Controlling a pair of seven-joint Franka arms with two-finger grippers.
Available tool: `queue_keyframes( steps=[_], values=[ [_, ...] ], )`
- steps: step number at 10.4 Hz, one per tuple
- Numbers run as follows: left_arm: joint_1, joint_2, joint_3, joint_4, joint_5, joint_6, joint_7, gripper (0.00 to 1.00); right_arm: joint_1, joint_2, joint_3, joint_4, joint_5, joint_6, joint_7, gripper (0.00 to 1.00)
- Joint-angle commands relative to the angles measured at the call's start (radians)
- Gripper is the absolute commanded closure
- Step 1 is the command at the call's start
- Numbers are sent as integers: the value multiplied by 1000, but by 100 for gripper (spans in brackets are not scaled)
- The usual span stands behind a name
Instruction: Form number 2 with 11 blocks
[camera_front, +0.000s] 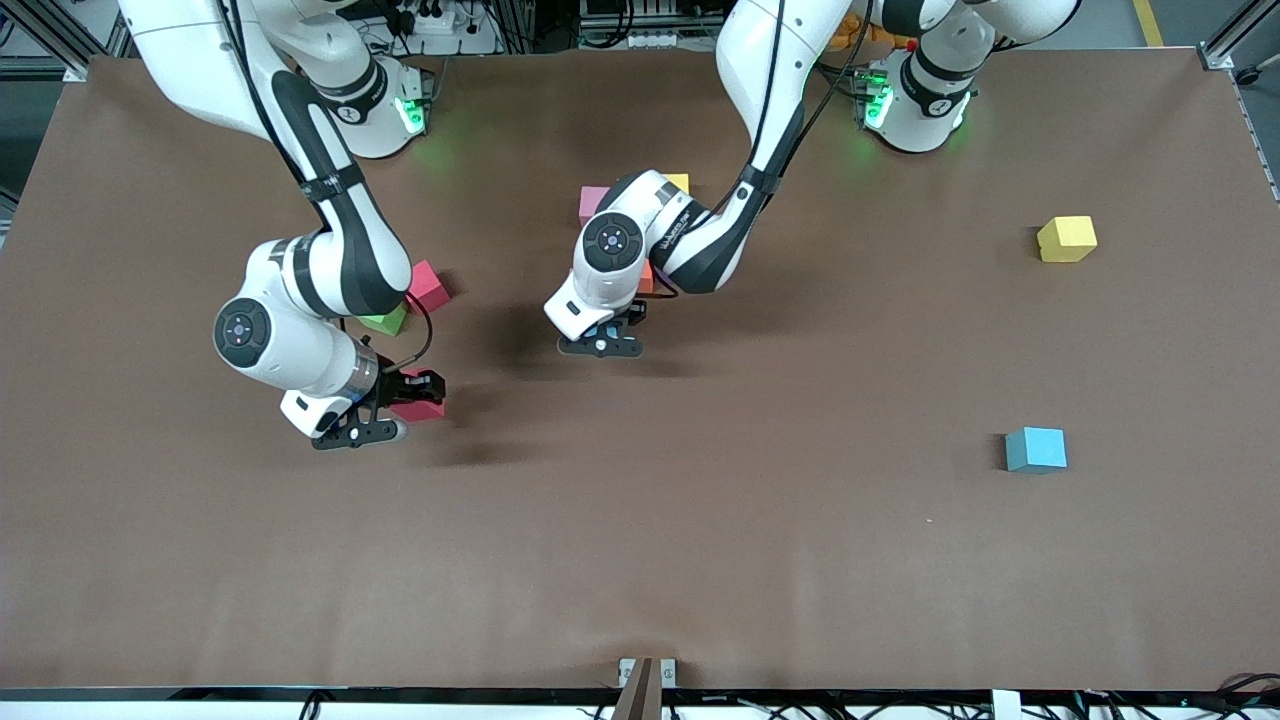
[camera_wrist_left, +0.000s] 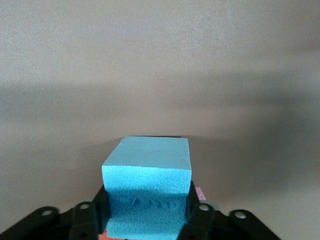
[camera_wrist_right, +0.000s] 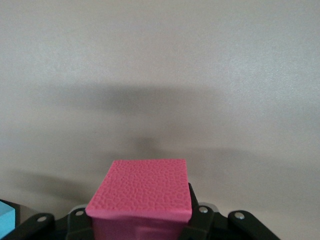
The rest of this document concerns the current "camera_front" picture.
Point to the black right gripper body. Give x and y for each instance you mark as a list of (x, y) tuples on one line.
[(400, 386)]

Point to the black electronics rack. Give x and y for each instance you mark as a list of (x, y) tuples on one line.
[(650, 20)]

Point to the yellow foam block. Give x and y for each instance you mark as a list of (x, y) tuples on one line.
[(1068, 240), (680, 182)]

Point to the aluminium frame profile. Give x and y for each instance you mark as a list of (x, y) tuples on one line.
[(68, 68), (1215, 55)]

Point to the metal clamp bracket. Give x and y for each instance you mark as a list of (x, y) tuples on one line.
[(640, 695)]

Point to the white power strip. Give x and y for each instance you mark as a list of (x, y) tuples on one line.
[(437, 22)]

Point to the green foam block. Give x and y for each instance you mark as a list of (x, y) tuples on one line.
[(388, 322)]

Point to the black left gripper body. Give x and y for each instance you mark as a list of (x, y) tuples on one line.
[(632, 314)]

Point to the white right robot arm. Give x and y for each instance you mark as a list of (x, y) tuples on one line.
[(290, 340)]

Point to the large table cover mat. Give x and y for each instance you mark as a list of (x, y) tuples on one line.
[(600, 520)]

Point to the orange foam block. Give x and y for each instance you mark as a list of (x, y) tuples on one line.
[(647, 278)]

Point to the blue foam block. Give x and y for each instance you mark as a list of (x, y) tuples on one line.
[(1036, 449), (598, 328)]

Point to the pink foam block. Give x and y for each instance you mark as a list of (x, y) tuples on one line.
[(592, 203)]

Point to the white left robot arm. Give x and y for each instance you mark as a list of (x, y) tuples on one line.
[(610, 260)]

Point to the bag of orange items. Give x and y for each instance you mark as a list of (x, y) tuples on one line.
[(880, 35)]

